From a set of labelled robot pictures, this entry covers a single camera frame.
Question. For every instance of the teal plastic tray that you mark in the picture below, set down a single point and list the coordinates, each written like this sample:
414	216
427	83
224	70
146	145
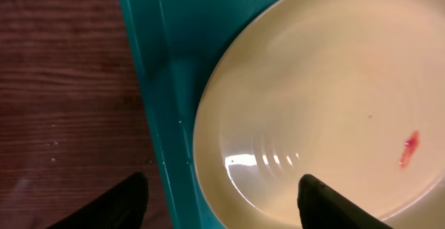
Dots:
175	46

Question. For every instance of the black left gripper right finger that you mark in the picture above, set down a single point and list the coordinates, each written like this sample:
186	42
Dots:
321	207

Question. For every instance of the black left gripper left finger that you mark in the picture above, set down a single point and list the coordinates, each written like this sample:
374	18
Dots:
121	207

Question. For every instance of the yellow-green plate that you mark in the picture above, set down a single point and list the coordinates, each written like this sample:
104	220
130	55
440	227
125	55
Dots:
350	91

